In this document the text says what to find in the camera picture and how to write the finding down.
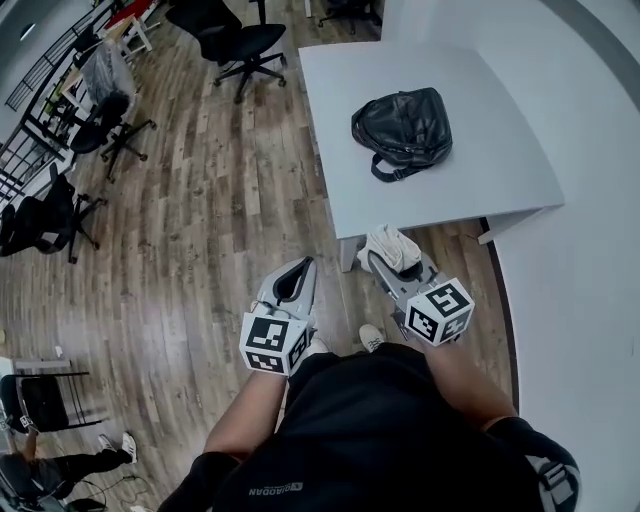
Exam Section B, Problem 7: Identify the black metal railing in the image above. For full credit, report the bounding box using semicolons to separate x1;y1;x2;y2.
0;19;101;201

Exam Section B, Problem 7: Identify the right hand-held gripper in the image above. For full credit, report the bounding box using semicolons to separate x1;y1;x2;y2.
356;248;475;347

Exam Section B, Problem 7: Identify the person's white right shoe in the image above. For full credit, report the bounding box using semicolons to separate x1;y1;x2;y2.
358;323;386;354

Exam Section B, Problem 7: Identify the person's black shirt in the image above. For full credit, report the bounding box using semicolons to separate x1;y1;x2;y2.
158;343;584;512

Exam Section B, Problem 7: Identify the red-top white table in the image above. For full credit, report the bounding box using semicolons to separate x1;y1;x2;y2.
102;0;154;26

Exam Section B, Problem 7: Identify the black leather backpack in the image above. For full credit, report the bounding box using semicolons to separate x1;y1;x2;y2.
350;87;454;184

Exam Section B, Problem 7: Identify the plastic-covered office chair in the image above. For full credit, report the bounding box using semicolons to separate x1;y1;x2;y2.
72;37;139;119

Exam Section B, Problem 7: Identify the person's right forearm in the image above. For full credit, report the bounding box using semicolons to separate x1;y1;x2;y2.
423;337;520;432

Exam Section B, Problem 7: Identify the black folding chair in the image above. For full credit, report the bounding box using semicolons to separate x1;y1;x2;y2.
0;357;109;434

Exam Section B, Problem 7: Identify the black office chair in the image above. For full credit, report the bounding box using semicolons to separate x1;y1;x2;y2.
0;164;109;265
164;0;289;105
317;0;384;37
69;92;157;184

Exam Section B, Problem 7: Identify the person's left forearm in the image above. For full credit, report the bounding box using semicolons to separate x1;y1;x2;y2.
203;368;291;457

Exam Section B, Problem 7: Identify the wooden-top white table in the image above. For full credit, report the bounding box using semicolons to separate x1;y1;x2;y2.
99;14;154;56

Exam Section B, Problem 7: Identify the white cloth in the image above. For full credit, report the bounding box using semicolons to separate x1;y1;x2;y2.
362;223;423;274

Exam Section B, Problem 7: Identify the white table leg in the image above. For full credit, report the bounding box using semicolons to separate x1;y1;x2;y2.
339;233;370;274
477;215;504;246

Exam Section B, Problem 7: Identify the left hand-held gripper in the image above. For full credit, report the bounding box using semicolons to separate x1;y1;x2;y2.
238;256;319;377

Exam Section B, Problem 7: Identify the grey shoulder strap with buckle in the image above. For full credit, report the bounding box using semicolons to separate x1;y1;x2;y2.
524;452;581;512

